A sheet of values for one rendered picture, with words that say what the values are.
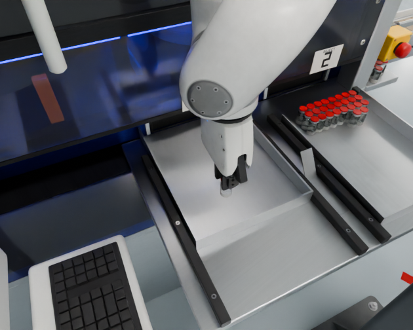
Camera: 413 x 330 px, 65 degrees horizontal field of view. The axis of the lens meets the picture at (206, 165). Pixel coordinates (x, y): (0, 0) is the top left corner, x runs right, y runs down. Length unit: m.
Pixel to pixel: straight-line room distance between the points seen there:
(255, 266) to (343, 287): 1.07
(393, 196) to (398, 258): 1.06
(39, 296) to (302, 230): 0.52
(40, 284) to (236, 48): 0.61
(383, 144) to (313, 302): 0.88
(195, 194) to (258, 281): 0.22
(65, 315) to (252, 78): 0.54
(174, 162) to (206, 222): 0.18
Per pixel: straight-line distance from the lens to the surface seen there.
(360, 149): 0.87
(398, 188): 0.82
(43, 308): 0.73
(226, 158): 0.47
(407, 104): 2.77
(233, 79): 0.30
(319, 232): 0.69
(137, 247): 1.06
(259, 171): 0.75
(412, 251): 1.90
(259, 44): 0.29
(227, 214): 0.67
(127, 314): 0.65
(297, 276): 0.63
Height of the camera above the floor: 1.44
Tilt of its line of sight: 48 degrees down
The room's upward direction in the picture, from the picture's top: straight up
